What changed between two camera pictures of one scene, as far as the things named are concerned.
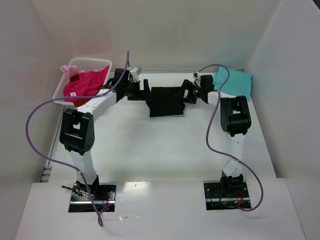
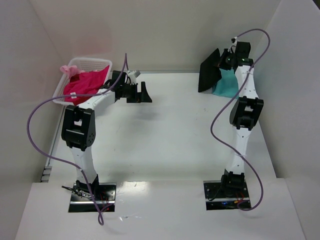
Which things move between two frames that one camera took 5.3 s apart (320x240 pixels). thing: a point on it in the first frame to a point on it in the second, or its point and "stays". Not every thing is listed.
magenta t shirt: x=85 y=83 stays
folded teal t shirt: x=239 y=83 stays
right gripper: x=186 y=91 to x=222 y=61
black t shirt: x=166 y=101 to x=209 y=73
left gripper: x=145 y=90 stays
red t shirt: x=78 y=102 stays
